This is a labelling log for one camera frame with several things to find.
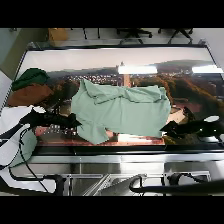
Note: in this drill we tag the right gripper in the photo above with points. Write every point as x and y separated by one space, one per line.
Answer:
172 128

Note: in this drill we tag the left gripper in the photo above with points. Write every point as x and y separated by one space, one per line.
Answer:
71 121

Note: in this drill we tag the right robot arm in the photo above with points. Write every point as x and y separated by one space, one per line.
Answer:
203 127

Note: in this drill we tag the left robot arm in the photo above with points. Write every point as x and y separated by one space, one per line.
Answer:
46 119

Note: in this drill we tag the light green shirt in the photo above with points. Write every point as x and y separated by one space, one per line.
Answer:
126 111

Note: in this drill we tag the pale green garment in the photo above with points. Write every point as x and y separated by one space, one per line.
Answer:
28 146

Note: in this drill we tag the brown garment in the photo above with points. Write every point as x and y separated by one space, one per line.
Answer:
28 95

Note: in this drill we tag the dark green garment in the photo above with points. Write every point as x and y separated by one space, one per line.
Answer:
30 77

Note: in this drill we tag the brown cardboard box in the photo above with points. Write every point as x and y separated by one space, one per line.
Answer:
58 34

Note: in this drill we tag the black office chair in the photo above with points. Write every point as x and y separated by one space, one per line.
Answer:
180 32
134 32

